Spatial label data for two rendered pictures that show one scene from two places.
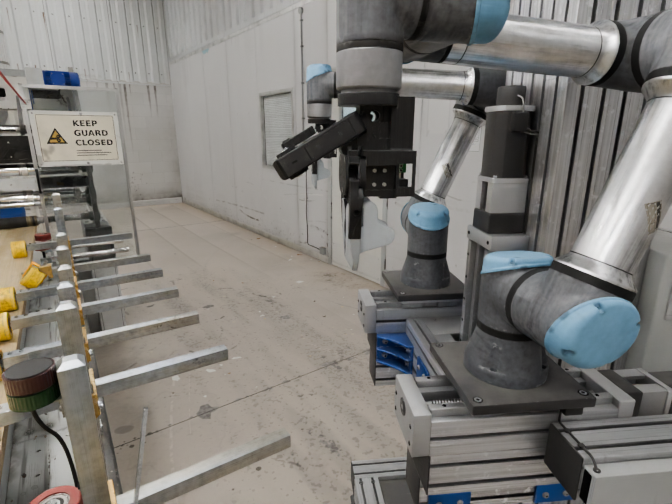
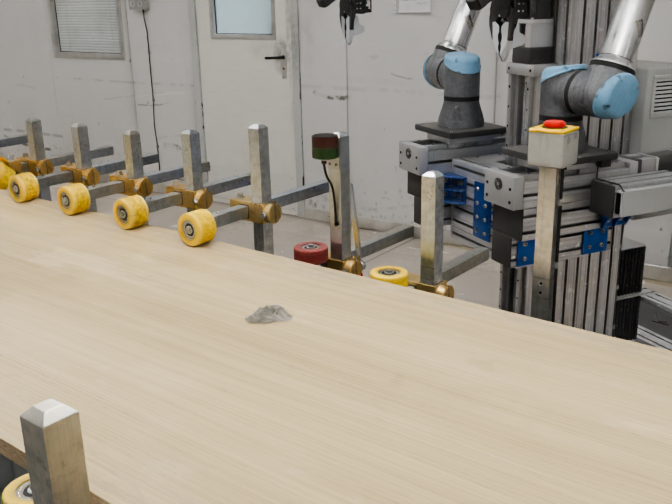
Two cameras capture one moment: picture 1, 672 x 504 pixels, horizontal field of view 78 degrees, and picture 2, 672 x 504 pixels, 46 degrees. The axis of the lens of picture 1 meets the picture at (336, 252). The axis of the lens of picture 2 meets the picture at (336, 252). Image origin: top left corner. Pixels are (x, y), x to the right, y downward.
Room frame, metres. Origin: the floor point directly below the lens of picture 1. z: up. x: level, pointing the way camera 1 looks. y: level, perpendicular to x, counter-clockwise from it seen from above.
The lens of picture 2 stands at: (-1.17, 0.94, 1.47)
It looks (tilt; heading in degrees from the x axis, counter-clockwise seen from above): 18 degrees down; 342
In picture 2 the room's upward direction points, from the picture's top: 1 degrees counter-clockwise
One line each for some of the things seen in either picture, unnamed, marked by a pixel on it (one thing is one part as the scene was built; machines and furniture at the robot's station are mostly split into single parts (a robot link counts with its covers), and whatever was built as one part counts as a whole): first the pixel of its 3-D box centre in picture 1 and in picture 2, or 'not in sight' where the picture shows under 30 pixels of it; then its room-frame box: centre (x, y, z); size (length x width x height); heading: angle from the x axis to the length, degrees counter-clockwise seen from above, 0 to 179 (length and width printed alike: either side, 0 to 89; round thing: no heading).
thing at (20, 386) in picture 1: (30, 375); (325, 140); (0.50, 0.42, 1.16); 0.06 x 0.06 x 0.02
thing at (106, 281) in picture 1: (89, 283); (94, 170); (1.43, 0.90, 0.95); 0.50 x 0.04 x 0.04; 123
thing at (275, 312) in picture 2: not in sight; (268, 310); (0.16, 0.64, 0.91); 0.09 x 0.07 x 0.02; 90
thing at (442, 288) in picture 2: not in sight; (422, 290); (0.34, 0.25, 0.84); 0.14 x 0.06 x 0.05; 33
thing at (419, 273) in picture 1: (425, 265); (461, 110); (1.21, -0.27, 1.09); 0.15 x 0.15 x 0.10
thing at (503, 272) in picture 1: (516, 287); (564, 88); (0.71, -0.33, 1.21); 0.13 x 0.12 x 0.14; 13
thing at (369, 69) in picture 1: (368, 76); not in sight; (0.52, -0.04, 1.54); 0.08 x 0.08 x 0.05
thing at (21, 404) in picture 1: (34, 391); (325, 151); (0.50, 0.42, 1.13); 0.06 x 0.06 x 0.02
